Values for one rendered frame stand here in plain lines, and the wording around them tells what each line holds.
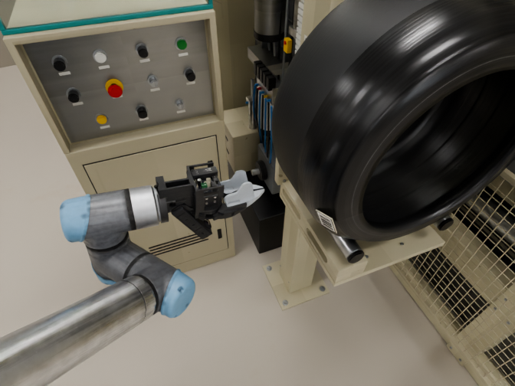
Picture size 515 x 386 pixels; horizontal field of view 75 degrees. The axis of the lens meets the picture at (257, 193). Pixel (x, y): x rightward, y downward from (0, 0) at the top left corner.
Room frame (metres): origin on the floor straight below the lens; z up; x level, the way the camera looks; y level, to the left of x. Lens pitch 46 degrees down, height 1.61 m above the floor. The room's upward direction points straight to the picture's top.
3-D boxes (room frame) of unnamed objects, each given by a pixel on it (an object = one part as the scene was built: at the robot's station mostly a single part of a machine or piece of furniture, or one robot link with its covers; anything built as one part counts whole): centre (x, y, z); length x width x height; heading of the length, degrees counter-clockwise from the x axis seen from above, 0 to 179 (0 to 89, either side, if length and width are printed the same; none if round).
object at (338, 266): (0.62, -0.18, 0.83); 0.36 x 0.09 x 0.06; 21
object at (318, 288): (0.90, -0.20, 0.01); 0.27 x 0.27 x 0.02; 21
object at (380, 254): (0.67, -0.31, 0.80); 0.37 x 0.36 x 0.02; 111
